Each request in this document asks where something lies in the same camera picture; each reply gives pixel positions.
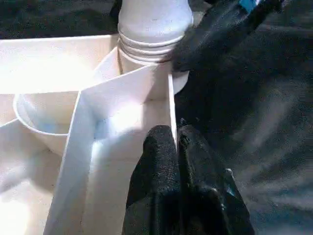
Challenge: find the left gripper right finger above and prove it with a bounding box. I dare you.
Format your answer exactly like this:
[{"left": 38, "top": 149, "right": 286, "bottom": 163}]
[{"left": 176, "top": 118, "right": 255, "bottom": 235}]

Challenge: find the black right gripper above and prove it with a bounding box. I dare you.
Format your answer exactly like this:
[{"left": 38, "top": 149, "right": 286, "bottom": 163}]
[{"left": 171, "top": 0, "right": 290, "bottom": 72}]

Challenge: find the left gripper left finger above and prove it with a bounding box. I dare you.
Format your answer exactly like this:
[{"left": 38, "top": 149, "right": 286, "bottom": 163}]
[{"left": 124, "top": 124, "right": 182, "bottom": 235}]

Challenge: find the white plastic table leg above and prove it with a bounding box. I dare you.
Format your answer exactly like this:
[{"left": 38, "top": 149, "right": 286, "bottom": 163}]
[{"left": 116, "top": 0, "right": 196, "bottom": 65}]

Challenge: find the black glossy mat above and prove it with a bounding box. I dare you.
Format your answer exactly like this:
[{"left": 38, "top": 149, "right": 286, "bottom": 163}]
[{"left": 0, "top": 0, "right": 313, "bottom": 235}]

